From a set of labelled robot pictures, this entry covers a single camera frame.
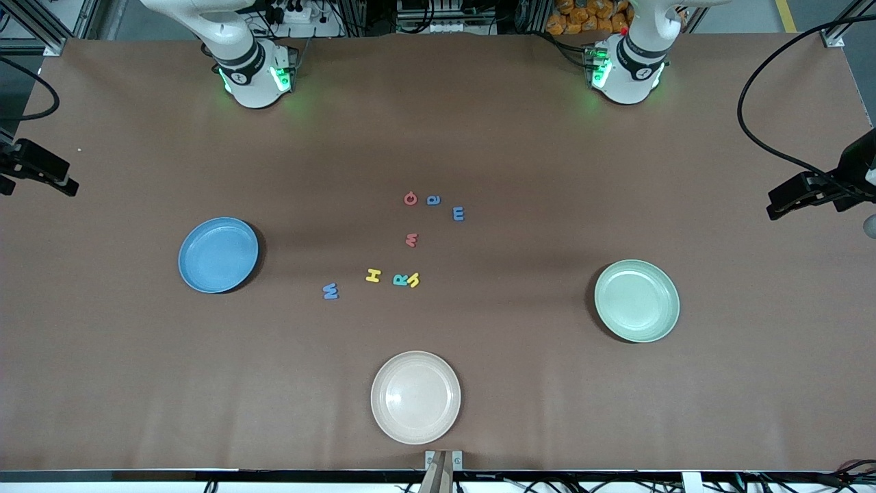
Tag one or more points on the yellow foam letter H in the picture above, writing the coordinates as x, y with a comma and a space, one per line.
372, 275

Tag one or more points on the black table edge strip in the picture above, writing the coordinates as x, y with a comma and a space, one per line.
205, 475

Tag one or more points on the orange packet pile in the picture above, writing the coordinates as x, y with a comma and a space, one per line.
582, 17

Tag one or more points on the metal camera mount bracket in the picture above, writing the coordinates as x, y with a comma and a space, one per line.
443, 472

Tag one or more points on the white power strip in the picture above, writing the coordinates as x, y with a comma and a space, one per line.
298, 14

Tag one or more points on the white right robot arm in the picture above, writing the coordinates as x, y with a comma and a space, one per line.
253, 68

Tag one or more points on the green plate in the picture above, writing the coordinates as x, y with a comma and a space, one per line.
636, 301

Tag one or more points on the blue foam letter W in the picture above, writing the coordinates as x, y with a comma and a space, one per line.
330, 292

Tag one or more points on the brown table cover sheet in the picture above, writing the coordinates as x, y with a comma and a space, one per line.
479, 383

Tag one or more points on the blue plate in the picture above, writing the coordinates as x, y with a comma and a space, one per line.
219, 257

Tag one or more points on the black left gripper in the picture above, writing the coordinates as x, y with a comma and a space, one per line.
857, 164

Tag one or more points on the black equipment rack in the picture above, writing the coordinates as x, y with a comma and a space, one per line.
445, 17

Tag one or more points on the teal foam letter R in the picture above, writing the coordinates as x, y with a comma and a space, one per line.
398, 279

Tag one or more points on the beige plate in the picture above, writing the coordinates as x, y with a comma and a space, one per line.
415, 397

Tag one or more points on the aluminium frame profile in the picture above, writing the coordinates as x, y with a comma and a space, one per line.
55, 46
833, 39

